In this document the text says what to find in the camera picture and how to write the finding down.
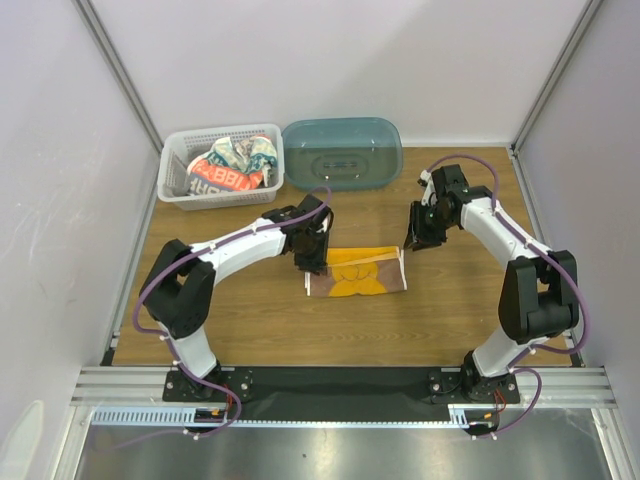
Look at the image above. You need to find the yellow brown bear towel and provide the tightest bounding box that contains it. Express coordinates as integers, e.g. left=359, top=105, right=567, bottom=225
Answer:
left=305, top=246, right=408, bottom=298

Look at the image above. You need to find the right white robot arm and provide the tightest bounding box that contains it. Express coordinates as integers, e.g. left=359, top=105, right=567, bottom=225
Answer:
left=404, top=164, right=580, bottom=403

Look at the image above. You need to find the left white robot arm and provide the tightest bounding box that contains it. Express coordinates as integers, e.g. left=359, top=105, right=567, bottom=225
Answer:
left=132, top=193, right=334, bottom=400

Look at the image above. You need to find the teal plastic tub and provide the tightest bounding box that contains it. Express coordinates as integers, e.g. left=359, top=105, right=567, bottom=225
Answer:
left=282, top=117, right=404, bottom=191

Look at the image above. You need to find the teal patterned towel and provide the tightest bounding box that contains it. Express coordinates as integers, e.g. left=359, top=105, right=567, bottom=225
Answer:
left=206, top=135, right=278, bottom=175

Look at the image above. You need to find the orange white lettered towel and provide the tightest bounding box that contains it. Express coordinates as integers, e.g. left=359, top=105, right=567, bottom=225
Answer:
left=187, top=158, right=265, bottom=195

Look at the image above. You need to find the white plastic basket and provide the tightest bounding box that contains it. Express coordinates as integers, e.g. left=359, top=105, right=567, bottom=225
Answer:
left=157, top=123, right=285, bottom=211

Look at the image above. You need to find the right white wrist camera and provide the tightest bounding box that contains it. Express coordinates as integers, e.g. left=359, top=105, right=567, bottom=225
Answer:
left=418, top=169, right=435, bottom=206

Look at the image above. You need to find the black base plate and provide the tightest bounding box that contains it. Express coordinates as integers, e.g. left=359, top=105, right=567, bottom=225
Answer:
left=162, top=364, right=521, bottom=424

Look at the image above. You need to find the aluminium frame rail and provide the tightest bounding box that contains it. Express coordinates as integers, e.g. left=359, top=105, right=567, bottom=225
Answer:
left=71, top=367, right=616, bottom=431

